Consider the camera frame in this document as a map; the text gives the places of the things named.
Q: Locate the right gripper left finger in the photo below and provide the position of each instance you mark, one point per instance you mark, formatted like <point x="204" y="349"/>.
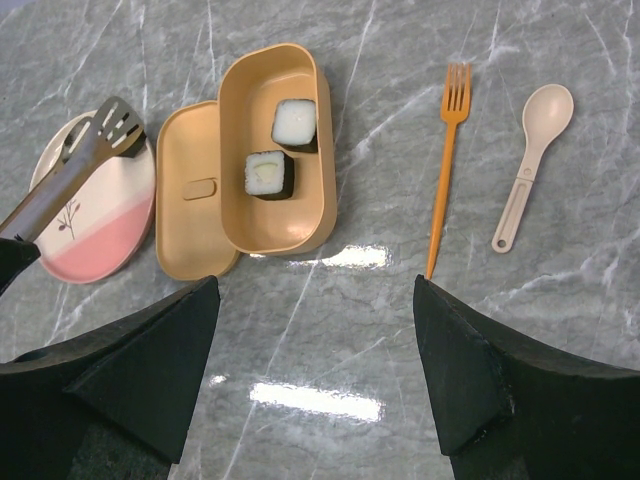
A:
<point x="114" y="403"/>

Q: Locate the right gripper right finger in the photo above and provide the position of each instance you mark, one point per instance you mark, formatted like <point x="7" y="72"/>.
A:
<point x="507" y="406"/>

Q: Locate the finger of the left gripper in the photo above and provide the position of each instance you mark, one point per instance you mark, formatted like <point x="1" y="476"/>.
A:
<point x="15" y="256"/>

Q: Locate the metal serving tongs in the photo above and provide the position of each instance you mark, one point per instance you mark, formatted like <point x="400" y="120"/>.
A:
<point x="115" y="130"/>

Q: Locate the sushi roll green centre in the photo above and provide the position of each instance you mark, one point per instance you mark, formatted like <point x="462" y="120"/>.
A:
<point x="269" y="175"/>

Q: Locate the sushi roll white top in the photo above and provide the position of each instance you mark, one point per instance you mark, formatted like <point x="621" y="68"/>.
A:
<point x="295" y="125"/>

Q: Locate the orange lunch box lid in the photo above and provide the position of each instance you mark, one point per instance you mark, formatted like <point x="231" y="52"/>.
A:
<point x="190" y="240"/>

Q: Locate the orange lunch box base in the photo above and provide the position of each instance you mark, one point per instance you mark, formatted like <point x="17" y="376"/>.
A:
<point x="248" y="97"/>

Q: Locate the beige plastic spoon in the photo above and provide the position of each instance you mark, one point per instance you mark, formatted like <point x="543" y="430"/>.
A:
<point x="546" y="114"/>

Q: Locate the orange plastic fork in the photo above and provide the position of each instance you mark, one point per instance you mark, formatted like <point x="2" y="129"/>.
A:
<point x="455" y="108"/>

